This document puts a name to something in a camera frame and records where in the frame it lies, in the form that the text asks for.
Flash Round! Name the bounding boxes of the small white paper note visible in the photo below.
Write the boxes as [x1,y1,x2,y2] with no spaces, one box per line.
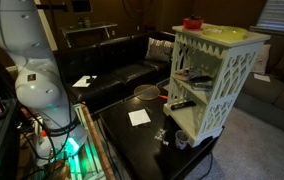
[253,73,272,83]

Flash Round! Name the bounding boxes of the black remote control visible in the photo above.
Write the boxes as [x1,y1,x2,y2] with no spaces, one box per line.
[170,100,197,111]

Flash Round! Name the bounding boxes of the black white patterned pillow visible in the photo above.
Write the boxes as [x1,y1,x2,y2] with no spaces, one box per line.
[145,37,175,63]

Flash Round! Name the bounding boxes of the black flat device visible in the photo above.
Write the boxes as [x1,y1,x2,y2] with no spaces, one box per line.
[189,75,214,92]

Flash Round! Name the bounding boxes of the black leather sofa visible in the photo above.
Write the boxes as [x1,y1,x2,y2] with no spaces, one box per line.
[53,30,177,114]

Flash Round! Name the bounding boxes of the red bowl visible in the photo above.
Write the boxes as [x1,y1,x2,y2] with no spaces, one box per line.
[182,17,205,30]

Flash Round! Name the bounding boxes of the dark toy car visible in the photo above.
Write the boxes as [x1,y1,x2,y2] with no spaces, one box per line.
[189,14,203,22]

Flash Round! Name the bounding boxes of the glass console table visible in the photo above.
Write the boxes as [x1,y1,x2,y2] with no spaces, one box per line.
[61,22,119,48]

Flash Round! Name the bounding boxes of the white lattice shelf unit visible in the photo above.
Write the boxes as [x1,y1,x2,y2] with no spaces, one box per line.
[162,23,272,148]

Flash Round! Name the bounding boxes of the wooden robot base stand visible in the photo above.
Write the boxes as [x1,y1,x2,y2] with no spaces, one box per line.
[69,103,117,180]

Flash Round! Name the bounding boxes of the bottle with orange cap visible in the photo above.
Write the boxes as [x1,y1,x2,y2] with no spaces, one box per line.
[35,130,55,162]

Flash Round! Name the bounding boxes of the gray fabric sofa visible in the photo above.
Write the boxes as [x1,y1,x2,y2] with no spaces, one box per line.
[233,33,284,139]

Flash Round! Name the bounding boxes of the window blinds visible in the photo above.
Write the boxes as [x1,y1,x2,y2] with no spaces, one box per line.
[256,0,284,34]

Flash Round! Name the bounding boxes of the clear plastic wrapper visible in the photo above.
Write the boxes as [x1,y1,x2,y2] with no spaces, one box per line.
[154,128,170,146]

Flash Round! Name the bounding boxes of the white paper sheet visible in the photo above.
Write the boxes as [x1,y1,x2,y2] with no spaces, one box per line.
[71,75,98,89]

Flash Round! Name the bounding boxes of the stack of books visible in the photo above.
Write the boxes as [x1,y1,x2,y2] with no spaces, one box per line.
[173,68,203,83]

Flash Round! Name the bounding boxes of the black coffee table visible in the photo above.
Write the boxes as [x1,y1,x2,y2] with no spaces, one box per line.
[98,87,225,180]

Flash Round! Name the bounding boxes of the red marker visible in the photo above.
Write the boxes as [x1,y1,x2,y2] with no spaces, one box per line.
[133,84,170,102]

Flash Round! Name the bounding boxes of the light patterned cushion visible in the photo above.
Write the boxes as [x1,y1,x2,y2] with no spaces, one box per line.
[251,43,272,75]

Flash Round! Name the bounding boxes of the yellow plate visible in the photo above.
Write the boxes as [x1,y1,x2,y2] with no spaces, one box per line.
[201,25,249,43]

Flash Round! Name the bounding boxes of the black floor cable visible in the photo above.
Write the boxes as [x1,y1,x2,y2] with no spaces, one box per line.
[198,151,215,180]

